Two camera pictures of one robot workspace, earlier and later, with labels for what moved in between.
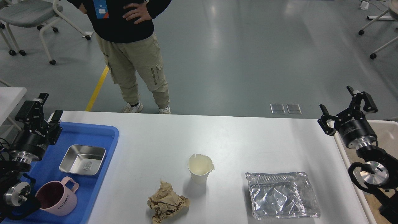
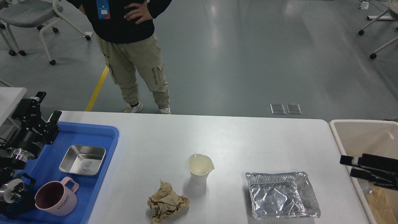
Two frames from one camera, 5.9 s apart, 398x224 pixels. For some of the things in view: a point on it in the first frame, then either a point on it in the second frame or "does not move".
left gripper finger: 55,126 does not move
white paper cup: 200,166 does not move
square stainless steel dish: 82,159 does not move
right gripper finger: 369,106 -> 359,173
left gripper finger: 32,110 does not move
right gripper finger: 323,122 -> 346,160
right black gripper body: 355,128 -> 382,171
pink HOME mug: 58,198 does not move
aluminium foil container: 276,195 does not move
